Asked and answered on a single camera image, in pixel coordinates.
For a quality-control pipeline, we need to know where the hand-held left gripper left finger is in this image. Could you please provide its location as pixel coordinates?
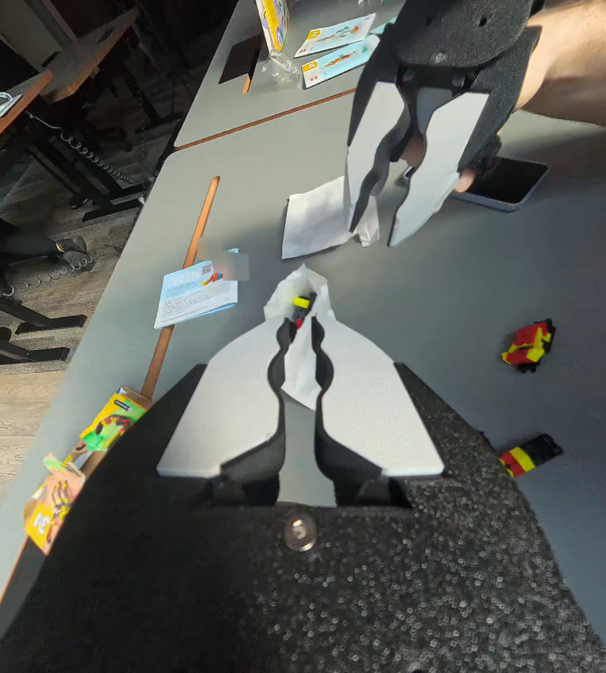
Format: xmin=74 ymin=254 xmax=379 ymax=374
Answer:
xmin=156 ymin=318 xmax=289 ymax=480

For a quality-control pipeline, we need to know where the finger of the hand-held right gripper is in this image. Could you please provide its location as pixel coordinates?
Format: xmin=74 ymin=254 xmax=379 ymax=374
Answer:
xmin=344 ymin=81 xmax=410 ymax=235
xmin=387 ymin=89 xmax=492 ymax=248

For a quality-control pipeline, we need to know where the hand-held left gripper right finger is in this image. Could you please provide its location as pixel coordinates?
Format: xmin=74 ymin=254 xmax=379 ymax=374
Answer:
xmin=312 ymin=315 xmax=447 ymax=481

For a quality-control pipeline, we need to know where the torn printed white paper bag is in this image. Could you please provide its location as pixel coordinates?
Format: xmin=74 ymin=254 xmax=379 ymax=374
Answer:
xmin=262 ymin=264 xmax=338 ymax=412

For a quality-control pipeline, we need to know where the large plain white paper bag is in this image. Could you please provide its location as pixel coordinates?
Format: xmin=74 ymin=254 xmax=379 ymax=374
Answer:
xmin=280 ymin=175 xmax=381 ymax=261

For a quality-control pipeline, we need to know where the long black studded lego strip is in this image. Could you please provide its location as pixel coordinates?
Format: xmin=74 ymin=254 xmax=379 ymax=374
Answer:
xmin=497 ymin=433 xmax=565 ymax=480

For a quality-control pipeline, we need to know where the black red yellow lego build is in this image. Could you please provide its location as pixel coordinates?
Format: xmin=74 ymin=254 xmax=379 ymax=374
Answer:
xmin=500 ymin=318 xmax=557 ymax=375

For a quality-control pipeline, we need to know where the person's right forearm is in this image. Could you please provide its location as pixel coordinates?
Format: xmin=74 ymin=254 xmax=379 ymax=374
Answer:
xmin=517 ymin=0 xmax=606 ymax=133

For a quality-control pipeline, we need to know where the colourful cardboard lego box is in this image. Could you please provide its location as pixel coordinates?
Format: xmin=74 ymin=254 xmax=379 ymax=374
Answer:
xmin=21 ymin=385 xmax=155 ymax=557

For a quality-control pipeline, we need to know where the person's right hand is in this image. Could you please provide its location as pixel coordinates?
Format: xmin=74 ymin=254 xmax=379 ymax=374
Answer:
xmin=452 ymin=157 xmax=483 ymax=195

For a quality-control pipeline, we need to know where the black smartphone blue case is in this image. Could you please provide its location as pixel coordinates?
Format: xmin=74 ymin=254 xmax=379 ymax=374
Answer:
xmin=451 ymin=155 xmax=552 ymax=214

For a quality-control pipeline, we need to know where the white blue instruction leaflet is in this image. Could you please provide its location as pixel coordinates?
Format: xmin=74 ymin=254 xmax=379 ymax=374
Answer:
xmin=153 ymin=249 xmax=250 ymax=332

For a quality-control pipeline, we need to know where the small yellow white box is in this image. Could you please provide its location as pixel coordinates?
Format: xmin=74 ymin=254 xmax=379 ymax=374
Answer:
xmin=255 ymin=0 xmax=292 ymax=56

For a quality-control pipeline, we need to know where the long wood edged desk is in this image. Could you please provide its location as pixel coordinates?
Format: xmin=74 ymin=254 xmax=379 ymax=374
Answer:
xmin=0 ymin=9 xmax=142 ymax=171

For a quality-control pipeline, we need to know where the black coiled cable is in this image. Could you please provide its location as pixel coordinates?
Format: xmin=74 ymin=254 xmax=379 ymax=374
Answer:
xmin=55 ymin=124 xmax=152 ymax=197

